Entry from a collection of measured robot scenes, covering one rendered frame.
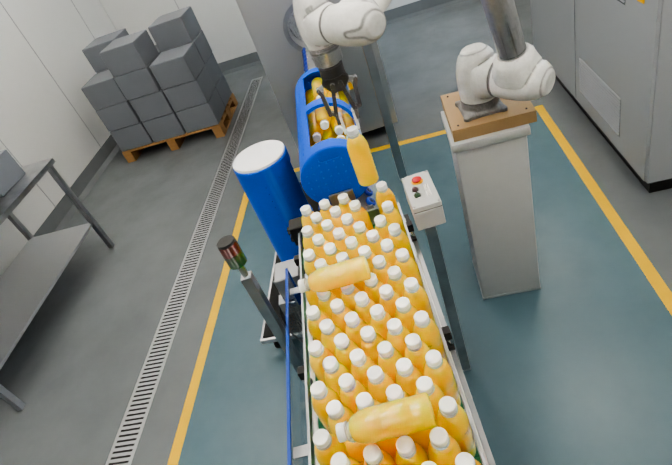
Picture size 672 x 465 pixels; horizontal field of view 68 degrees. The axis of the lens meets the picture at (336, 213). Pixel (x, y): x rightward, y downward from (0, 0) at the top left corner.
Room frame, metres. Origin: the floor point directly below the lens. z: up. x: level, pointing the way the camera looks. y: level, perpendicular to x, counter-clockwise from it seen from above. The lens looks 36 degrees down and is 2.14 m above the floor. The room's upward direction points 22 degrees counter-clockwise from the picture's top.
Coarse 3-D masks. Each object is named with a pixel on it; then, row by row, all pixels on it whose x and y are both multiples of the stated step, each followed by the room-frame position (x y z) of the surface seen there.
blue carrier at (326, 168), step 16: (304, 80) 2.54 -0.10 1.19; (304, 96) 2.27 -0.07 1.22; (304, 112) 2.10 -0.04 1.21; (304, 128) 1.96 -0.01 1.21; (304, 144) 1.83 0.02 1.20; (320, 144) 1.72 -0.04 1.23; (336, 144) 1.69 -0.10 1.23; (304, 160) 1.72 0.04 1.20; (320, 160) 1.69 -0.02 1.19; (336, 160) 1.68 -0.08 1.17; (304, 176) 1.69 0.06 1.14; (320, 176) 1.69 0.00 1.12; (336, 176) 1.68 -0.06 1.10; (352, 176) 1.67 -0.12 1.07; (320, 192) 1.69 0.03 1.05; (336, 192) 1.68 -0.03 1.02
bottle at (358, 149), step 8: (352, 136) 1.42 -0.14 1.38; (360, 136) 1.42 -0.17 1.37; (352, 144) 1.41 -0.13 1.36; (360, 144) 1.40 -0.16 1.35; (352, 152) 1.41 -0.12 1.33; (360, 152) 1.40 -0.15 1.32; (368, 152) 1.41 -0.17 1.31; (352, 160) 1.42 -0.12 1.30; (360, 160) 1.40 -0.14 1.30; (368, 160) 1.40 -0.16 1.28; (360, 168) 1.40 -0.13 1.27; (368, 168) 1.39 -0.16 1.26; (360, 176) 1.40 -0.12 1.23; (368, 176) 1.39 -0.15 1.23; (376, 176) 1.40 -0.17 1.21; (360, 184) 1.41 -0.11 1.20; (368, 184) 1.39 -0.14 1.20
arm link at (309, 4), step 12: (300, 0) 1.40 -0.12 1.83; (312, 0) 1.39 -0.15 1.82; (324, 0) 1.40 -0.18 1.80; (300, 12) 1.40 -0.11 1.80; (312, 12) 1.38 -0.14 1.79; (300, 24) 1.41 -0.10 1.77; (312, 24) 1.37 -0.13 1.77; (312, 36) 1.38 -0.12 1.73; (312, 48) 1.41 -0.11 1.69; (324, 48) 1.39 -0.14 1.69
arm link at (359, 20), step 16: (352, 0) 1.30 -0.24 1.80; (368, 0) 1.29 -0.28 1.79; (384, 0) 1.34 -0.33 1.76; (336, 16) 1.29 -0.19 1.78; (352, 16) 1.25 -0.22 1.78; (368, 16) 1.23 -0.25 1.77; (384, 16) 1.25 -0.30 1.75; (336, 32) 1.28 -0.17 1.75; (352, 32) 1.24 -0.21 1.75; (368, 32) 1.22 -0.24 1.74
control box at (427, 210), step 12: (408, 180) 1.46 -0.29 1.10; (408, 192) 1.40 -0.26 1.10; (420, 192) 1.37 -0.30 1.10; (432, 192) 1.35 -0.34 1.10; (420, 204) 1.31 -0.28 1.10; (432, 204) 1.29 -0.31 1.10; (420, 216) 1.30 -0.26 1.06; (432, 216) 1.29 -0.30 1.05; (444, 216) 1.29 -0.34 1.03; (420, 228) 1.30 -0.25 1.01
